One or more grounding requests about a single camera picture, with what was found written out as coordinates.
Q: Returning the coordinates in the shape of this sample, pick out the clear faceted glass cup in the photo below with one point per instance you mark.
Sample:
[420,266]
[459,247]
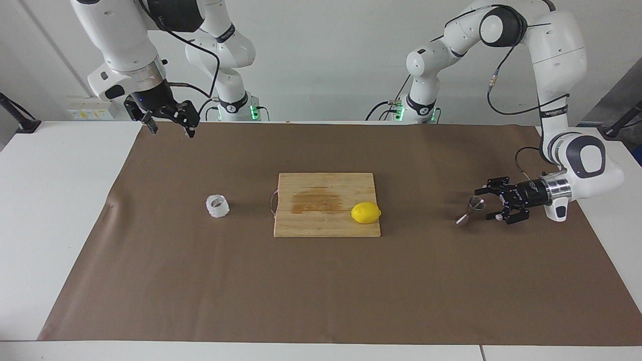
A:
[218,210]

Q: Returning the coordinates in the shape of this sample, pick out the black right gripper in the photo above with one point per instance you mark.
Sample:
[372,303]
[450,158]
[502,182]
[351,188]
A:
[150,96]

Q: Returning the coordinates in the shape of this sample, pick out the wooden cutting board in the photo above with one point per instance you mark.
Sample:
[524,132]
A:
[326,225]

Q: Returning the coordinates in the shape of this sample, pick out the white wall socket box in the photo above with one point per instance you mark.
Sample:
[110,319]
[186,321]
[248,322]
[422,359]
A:
[90,110]

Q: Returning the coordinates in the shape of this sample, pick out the black stand foot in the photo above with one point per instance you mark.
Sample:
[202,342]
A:
[614,131]
[25,124]

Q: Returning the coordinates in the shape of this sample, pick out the yellow lemon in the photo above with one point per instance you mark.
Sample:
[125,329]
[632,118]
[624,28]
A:
[366,213]

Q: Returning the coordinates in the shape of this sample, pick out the steel double jigger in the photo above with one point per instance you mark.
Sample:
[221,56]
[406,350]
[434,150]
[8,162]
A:
[472,206]

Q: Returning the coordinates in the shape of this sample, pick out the blue object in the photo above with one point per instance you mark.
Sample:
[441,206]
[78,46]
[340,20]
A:
[638,156]

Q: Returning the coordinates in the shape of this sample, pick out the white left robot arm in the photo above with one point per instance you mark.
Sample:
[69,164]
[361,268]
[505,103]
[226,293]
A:
[556,45]

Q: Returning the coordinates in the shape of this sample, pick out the brown paper table mat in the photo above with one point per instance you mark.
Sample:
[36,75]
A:
[200,281]

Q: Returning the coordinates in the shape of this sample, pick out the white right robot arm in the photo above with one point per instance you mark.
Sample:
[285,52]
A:
[118,30]

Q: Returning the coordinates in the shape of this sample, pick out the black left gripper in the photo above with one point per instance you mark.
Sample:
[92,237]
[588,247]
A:
[526,194]

